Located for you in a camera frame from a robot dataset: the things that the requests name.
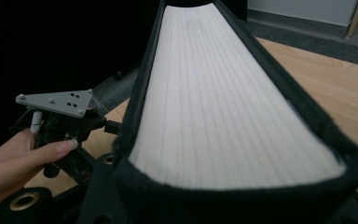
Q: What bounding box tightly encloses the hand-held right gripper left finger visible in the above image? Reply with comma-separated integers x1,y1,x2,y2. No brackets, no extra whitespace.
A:
76,152,129,224

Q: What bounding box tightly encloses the black hardcover book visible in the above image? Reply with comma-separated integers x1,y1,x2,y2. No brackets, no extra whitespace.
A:
111,0,358,224

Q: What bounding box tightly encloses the white panel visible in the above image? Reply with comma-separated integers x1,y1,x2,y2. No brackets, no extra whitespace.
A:
247,0,358,28

